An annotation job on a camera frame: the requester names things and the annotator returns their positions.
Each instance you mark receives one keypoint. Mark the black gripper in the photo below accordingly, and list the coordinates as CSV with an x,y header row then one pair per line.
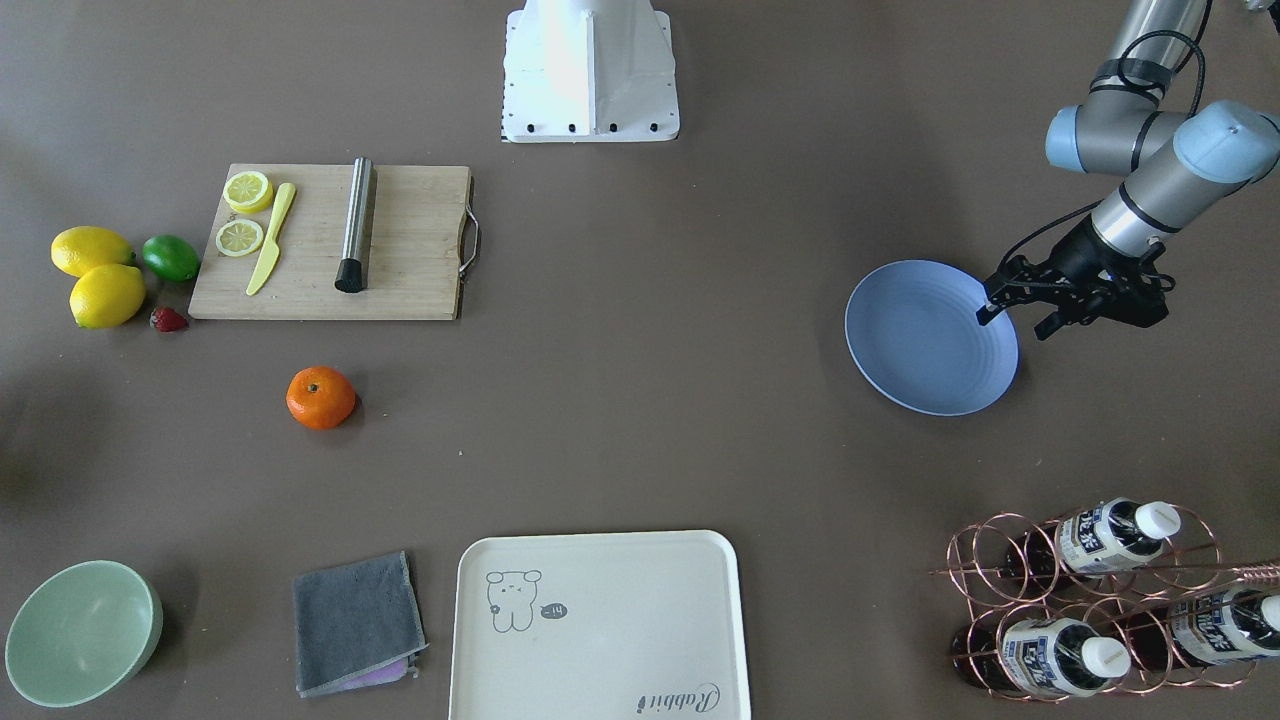
x,y
1074,256

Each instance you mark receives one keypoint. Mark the orange mandarin fruit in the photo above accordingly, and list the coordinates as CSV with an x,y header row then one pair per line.
x,y
320,397

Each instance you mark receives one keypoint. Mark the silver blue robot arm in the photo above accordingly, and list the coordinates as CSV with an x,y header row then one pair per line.
x,y
1172,167

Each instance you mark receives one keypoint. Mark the blue round plate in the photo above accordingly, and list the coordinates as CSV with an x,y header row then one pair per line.
x,y
912,331

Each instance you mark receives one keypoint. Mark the tea bottle back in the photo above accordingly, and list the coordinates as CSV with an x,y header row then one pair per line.
x,y
1114,536
1234,626

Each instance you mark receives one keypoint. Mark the tea bottle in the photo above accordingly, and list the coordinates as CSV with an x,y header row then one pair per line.
x,y
1034,654
1114,536
1234,626

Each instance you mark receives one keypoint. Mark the tea bottle front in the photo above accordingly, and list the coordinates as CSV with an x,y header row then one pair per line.
x,y
1034,654

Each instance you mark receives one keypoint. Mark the cream rabbit tray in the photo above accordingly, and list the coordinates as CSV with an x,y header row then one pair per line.
x,y
636,625

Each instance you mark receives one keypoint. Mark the wooden cutting board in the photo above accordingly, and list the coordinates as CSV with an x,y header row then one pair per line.
x,y
412,264

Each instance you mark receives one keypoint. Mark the steel muddler black tip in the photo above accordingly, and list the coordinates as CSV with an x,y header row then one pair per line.
x,y
354,264

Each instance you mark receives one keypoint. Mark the grey folded cloth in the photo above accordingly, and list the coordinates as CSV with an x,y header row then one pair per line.
x,y
357,625

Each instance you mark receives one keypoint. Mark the yellow plastic knife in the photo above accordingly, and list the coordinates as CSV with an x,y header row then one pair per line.
x,y
270,252

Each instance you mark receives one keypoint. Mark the lemon half upper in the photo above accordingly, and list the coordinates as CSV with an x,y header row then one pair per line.
x,y
248,192

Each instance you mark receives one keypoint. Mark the lemon half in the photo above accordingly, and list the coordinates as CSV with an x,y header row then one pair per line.
x,y
248,192
239,237

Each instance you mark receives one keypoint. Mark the lemon half lower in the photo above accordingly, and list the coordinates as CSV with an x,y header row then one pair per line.
x,y
239,237

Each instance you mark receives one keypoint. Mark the green lime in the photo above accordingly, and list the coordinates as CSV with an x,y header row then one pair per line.
x,y
171,258

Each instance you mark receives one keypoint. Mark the red strawberry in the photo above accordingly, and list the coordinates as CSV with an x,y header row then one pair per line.
x,y
165,319

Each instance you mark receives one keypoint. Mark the whole lemon lower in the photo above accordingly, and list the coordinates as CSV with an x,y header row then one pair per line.
x,y
107,295

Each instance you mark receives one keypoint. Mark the whole lemon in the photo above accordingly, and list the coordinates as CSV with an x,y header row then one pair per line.
x,y
78,250
107,295

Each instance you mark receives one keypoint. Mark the whole lemon upper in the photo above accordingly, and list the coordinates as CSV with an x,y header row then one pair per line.
x,y
78,250

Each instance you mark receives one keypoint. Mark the green bowl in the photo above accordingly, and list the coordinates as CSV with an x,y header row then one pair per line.
x,y
84,632

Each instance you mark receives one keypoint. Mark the copper wire bottle rack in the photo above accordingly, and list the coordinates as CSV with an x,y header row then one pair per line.
x,y
1191,564

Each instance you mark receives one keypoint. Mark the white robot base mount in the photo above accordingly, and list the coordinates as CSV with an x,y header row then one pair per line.
x,y
589,72

